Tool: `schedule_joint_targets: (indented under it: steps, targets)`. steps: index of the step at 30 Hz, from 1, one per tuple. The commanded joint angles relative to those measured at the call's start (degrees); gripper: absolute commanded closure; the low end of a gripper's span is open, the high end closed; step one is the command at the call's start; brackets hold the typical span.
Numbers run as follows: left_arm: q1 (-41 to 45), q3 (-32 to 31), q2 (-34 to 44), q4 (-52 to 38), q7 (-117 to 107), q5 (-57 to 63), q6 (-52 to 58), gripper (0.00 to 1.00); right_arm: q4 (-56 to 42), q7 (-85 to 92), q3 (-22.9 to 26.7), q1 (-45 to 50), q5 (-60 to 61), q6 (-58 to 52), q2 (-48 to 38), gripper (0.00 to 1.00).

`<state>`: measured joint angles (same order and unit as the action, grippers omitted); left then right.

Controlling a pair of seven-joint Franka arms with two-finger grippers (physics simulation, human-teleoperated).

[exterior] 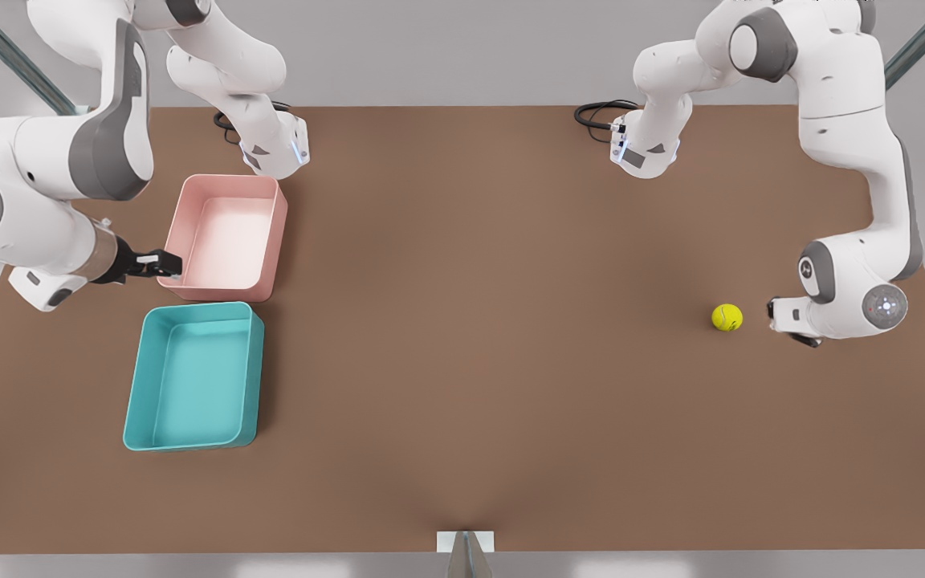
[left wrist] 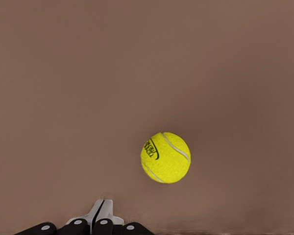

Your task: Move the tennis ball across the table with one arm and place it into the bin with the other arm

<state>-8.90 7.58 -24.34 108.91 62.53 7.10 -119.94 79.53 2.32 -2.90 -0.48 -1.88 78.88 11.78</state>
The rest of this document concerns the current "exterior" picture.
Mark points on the teal rectangular tray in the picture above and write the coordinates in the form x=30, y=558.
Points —
x=193, y=377

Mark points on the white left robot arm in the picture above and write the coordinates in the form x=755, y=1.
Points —
x=848, y=96

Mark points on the silver frame post with foot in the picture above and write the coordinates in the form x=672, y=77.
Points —
x=466, y=554

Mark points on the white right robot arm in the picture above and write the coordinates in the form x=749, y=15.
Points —
x=37, y=152

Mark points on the yellow tennis ball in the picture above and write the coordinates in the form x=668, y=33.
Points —
x=727, y=317

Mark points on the pink rectangular tray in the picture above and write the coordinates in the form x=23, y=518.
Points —
x=226, y=241

